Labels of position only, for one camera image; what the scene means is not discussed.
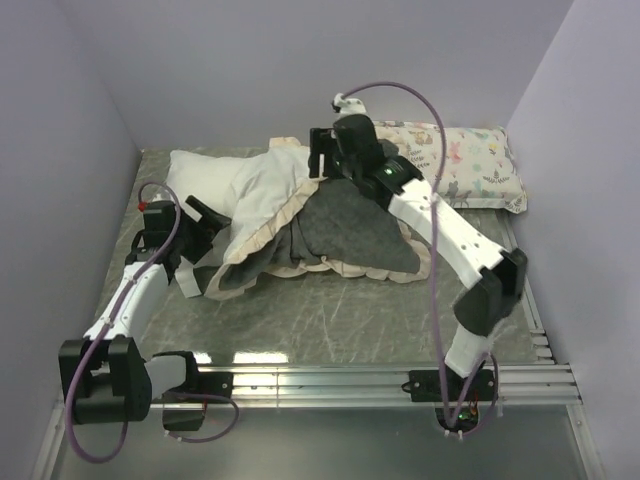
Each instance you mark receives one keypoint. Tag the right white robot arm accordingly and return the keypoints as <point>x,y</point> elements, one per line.
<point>492,276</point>

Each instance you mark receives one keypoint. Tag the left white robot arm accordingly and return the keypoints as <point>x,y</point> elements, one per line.
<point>104,377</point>

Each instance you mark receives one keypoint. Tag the white pillow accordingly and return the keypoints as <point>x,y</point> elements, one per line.
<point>217,182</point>

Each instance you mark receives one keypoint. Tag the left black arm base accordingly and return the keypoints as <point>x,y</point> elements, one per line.
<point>210,390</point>

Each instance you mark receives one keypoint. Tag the aluminium front rail frame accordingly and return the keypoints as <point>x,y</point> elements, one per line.
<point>352,422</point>

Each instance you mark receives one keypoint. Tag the grey pillowcase with cream ruffle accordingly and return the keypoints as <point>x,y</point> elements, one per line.
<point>286,224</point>

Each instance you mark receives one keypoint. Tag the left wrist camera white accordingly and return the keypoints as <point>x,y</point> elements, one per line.
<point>158,202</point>

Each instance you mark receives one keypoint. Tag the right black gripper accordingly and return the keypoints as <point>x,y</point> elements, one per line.
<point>322,142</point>

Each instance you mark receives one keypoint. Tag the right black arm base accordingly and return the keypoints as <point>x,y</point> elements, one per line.
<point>450,387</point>

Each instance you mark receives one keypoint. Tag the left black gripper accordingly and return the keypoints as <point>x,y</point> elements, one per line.
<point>206,228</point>

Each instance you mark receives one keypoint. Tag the floral patterned pillow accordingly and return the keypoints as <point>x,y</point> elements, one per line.
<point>479,172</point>

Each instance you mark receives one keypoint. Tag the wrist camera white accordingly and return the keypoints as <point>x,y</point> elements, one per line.
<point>345,106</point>
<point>158,202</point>

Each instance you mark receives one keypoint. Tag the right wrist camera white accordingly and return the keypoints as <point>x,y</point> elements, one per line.
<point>345,106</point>

